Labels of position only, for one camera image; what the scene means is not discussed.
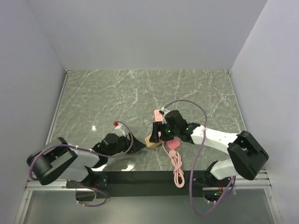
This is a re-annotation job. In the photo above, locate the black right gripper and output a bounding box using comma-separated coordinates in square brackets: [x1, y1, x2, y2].
[149, 120, 179, 143]

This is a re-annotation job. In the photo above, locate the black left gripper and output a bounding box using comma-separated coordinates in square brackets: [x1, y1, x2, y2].
[107, 132, 146, 157]

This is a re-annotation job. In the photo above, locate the pink power strip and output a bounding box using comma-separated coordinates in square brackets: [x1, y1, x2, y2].
[154, 109, 165, 138]

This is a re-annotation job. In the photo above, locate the tan wooden plug adapter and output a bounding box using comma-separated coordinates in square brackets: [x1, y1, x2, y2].
[145, 135, 162, 148]

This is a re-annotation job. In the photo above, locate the pink power cord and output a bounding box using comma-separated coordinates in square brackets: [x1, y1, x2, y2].
[161, 141, 185, 188]

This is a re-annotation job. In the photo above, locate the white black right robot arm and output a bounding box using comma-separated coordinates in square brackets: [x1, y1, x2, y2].
[149, 109, 269, 186]

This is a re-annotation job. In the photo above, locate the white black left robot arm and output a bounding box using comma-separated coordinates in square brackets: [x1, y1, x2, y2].
[27, 133, 146, 188]

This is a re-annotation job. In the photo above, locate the red square plug adapter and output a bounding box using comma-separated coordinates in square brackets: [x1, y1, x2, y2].
[166, 138, 181, 150]

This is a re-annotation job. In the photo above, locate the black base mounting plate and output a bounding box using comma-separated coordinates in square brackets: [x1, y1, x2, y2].
[66, 170, 231, 197]

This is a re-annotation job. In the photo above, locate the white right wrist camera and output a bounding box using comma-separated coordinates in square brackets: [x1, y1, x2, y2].
[159, 107, 170, 124]

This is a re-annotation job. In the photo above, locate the aluminium rail left edge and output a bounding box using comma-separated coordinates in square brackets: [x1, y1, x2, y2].
[45, 70, 71, 145]

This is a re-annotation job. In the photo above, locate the aluminium rail frame front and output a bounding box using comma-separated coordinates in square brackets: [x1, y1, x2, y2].
[25, 169, 272, 191]

